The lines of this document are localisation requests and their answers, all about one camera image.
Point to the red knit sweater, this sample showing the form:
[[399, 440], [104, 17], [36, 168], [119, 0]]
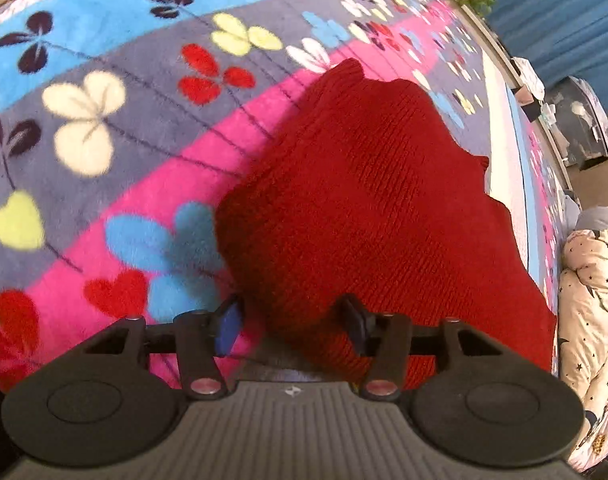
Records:
[[363, 191]]

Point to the cream patterned duvet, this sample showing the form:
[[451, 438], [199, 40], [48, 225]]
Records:
[[583, 339]]

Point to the white clothes pile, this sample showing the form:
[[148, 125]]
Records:
[[529, 77]]

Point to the colourful floral bed blanket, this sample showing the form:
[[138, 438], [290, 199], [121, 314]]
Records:
[[122, 122]]

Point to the blue curtain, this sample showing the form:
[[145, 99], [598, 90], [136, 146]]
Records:
[[559, 37]]

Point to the clear plastic storage bin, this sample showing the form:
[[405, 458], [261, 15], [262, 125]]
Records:
[[582, 120]]

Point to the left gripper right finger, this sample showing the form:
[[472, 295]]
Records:
[[469, 395]]

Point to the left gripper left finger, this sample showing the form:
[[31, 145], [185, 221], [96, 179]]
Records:
[[120, 392]]

